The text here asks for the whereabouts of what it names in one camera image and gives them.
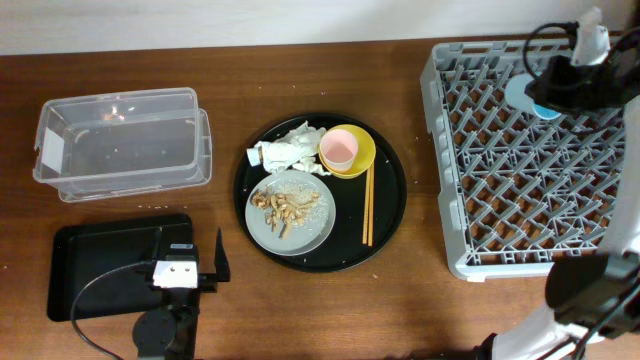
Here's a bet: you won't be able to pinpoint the small bottle with white cap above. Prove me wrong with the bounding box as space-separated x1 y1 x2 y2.
246 147 263 167

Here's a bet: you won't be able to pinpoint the black rectangular tray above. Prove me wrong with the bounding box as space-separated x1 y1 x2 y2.
47 213 193 322

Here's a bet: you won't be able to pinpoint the food scraps on plate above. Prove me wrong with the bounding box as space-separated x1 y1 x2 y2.
250 188 321 240

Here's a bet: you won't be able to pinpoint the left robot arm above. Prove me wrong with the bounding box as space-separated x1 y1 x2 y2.
132 231 231 360

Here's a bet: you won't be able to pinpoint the round black serving tray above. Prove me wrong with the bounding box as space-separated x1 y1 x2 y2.
233 113 407 273

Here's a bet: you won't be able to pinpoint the pink cup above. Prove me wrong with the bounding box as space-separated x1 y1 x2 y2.
319 129 359 172

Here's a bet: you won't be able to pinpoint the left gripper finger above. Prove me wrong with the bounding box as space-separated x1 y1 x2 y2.
214 229 231 283
149 226 163 261

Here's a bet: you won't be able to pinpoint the left wooden chopstick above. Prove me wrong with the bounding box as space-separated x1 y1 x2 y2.
362 167 371 245

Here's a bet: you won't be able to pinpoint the blue cup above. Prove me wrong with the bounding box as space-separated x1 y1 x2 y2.
505 74 561 120

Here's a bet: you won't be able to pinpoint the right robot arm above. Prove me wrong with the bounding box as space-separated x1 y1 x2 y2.
468 22 639 359

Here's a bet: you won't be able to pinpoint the white tissue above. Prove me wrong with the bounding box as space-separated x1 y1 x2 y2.
252 121 331 176

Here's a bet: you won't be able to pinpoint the grey plate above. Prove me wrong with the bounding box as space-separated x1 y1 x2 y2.
244 170 336 257

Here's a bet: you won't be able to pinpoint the grey dishwasher rack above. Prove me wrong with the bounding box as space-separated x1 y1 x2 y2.
420 40 625 282

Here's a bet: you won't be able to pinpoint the yellow bowl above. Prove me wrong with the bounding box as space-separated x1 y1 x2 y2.
318 124 376 179

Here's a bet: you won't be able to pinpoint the clear plastic bin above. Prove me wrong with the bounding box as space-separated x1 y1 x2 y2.
33 87 213 203

